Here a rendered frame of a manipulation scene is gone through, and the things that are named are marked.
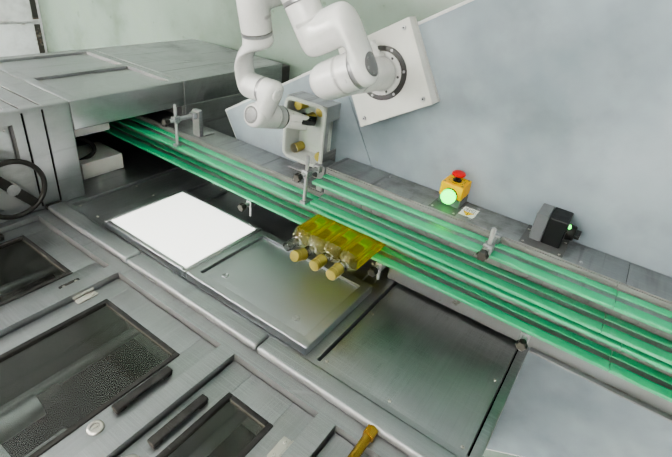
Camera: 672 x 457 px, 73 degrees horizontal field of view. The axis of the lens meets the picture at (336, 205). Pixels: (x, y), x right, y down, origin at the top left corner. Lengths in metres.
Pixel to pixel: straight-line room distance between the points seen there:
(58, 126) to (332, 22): 1.13
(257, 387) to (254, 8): 0.94
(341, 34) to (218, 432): 0.92
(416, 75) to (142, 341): 1.04
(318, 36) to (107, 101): 1.06
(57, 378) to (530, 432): 1.46
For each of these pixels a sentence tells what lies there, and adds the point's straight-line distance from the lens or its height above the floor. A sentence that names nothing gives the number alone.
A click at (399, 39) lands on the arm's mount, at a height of 0.80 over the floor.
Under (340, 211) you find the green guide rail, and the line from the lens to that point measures 1.45.
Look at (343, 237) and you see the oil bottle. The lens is 1.38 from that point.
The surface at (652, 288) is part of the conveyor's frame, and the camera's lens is 1.35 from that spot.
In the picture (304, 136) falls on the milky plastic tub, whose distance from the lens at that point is 1.68.
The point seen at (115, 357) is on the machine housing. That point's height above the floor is 1.62.
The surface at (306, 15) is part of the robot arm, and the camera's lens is 1.13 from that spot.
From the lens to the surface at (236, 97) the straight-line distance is 2.37.
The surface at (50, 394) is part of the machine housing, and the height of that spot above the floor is 1.77.
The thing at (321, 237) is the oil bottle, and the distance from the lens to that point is 1.38.
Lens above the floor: 2.03
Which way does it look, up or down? 48 degrees down
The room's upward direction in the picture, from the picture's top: 121 degrees counter-clockwise
